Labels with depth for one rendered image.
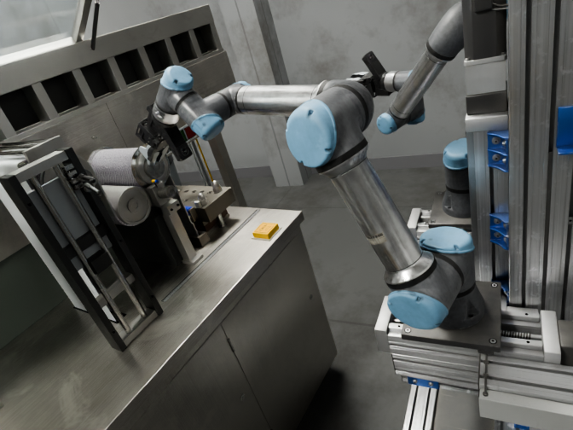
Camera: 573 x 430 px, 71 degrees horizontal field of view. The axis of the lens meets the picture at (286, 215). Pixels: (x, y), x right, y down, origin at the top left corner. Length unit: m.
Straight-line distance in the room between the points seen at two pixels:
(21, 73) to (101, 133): 0.31
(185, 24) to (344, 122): 1.36
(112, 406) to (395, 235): 0.76
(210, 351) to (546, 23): 1.13
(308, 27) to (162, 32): 1.87
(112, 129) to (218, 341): 0.90
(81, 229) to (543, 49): 1.10
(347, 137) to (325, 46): 2.83
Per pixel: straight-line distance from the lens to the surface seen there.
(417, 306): 0.88
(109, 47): 1.77
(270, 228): 1.43
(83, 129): 1.65
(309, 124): 0.76
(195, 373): 1.27
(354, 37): 3.50
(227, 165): 2.34
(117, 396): 1.15
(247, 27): 3.56
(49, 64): 1.64
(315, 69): 3.66
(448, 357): 1.19
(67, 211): 1.13
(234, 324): 1.34
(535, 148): 1.04
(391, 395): 2.00
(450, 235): 1.01
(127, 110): 1.75
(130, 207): 1.34
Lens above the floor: 1.62
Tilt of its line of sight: 28 degrees down
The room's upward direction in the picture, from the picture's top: 17 degrees counter-clockwise
